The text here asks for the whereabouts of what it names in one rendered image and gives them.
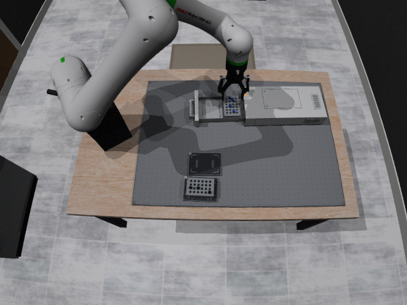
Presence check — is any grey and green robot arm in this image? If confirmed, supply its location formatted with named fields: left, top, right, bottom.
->
left=47, top=0, right=253, bottom=132

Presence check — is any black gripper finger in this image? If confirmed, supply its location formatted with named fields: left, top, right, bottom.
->
left=237, top=75, right=250, bottom=101
left=217, top=76, right=234, bottom=101

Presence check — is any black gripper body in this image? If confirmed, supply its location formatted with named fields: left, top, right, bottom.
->
left=226, top=70, right=244, bottom=84

